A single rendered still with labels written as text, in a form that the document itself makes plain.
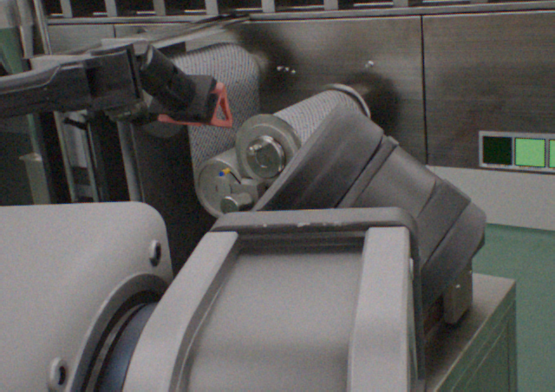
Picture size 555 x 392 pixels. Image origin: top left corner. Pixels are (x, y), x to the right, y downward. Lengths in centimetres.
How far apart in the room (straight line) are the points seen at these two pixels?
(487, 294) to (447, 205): 120
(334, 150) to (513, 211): 378
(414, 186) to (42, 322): 24
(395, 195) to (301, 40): 127
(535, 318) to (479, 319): 192
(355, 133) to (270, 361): 20
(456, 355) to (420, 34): 60
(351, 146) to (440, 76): 114
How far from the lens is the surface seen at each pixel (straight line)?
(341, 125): 41
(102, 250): 26
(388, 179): 40
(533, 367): 311
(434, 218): 41
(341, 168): 40
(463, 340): 144
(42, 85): 102
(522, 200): 413
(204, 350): 24
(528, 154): 151
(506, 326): 166
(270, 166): 134
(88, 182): 150
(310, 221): 30
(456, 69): 152
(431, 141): 158
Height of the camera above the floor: 162
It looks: 18 degrees down
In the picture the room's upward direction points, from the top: 6 degrees counter-clockwise
